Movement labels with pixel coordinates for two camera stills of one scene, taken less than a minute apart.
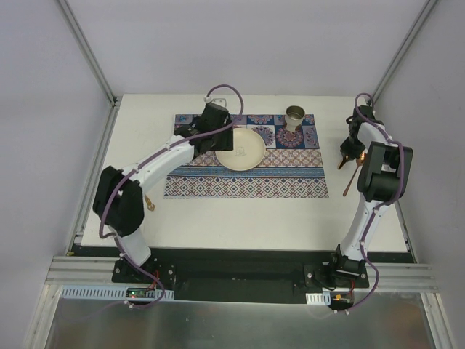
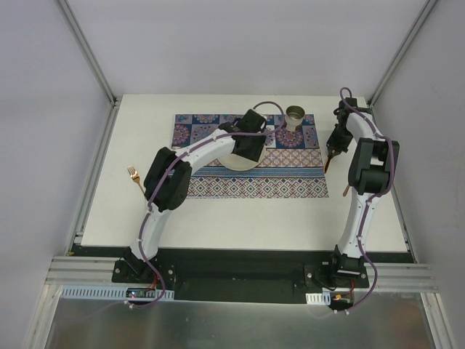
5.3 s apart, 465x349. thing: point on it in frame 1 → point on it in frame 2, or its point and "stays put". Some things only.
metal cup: [293, 117] stays put
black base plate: [244, 275] stays put
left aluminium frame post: [111, 97] stays put
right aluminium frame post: [413, 33] stays put
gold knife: [341, 163] → [326, 164]
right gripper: [347, 148] → [336, 147]
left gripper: [221, 142] → [251, 146]
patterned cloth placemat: [292, 166] stays put
